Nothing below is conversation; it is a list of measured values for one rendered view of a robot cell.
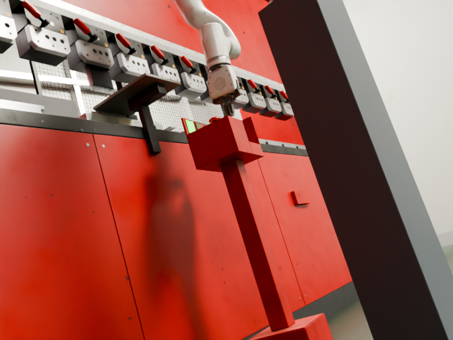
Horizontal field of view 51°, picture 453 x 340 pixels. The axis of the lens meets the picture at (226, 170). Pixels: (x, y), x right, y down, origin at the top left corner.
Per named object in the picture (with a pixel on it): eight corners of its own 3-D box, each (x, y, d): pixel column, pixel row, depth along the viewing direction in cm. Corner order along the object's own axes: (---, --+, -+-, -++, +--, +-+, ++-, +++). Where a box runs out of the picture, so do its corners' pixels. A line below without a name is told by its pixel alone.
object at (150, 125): (173, 141, 155) (156, 81, 160) (142, 157, 163) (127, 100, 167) (181, 142, 159) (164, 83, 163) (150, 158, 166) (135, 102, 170)
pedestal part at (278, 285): (288, 327, 142) (234, 158, 154) (271, 332, 145) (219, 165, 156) (295, 322, 148) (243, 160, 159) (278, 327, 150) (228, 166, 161)
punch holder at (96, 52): (83, 58, 168) (73, 17, 171) (69, 69, 172) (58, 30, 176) (115, 67, 180) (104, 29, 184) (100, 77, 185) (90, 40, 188)
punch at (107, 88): (94, 89, 172) (88, 66, 174) (91, 92, 173) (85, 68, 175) (115, 94, 180) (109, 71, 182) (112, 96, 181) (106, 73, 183)
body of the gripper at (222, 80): (201, 69, 167) (208, 99, 165) (226, 58, 162) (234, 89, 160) (212, 74, 173) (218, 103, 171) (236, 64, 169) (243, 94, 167)
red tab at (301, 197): (298, 204, 236) (293, 190, 238) (294, 205, 237) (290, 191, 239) (310, 202, 249) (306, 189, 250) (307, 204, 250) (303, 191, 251)
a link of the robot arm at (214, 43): (220, 67, 175) (201, 65, 168) (212, 35, 177) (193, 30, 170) (236, 58, 169) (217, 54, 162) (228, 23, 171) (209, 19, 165)
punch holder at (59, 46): (33, 44, 151) (22, 0, 155) (17, 57, 155) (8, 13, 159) (72, 55, 164) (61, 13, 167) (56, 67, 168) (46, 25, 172)
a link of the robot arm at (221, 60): (201, 63, 166) (202, 71, 166) (222, 53, 163) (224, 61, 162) (212, 69, 174) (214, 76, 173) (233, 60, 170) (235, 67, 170)
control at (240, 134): (238, 150, 145) (222, 97, 149) (195, 169, 152) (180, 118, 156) (264, 156, 163) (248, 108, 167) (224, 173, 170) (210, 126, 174)
